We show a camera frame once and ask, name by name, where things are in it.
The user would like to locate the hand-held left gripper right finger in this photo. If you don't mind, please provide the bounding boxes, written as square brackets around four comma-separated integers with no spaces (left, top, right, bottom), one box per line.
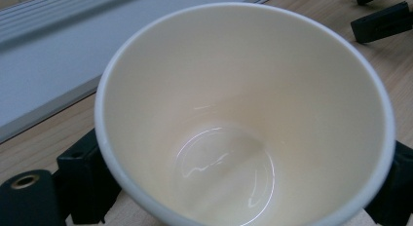
[364,139,413,226]

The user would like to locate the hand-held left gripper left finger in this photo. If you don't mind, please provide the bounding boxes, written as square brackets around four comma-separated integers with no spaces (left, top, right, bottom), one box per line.
[56,128,122,226]

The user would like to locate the white wire shelf rack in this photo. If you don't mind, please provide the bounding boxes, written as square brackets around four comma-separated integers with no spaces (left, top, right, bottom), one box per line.
[0,0,284,144]

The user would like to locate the cream ceramic mug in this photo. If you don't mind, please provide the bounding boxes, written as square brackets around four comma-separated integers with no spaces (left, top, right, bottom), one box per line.
[94,1,396,226]

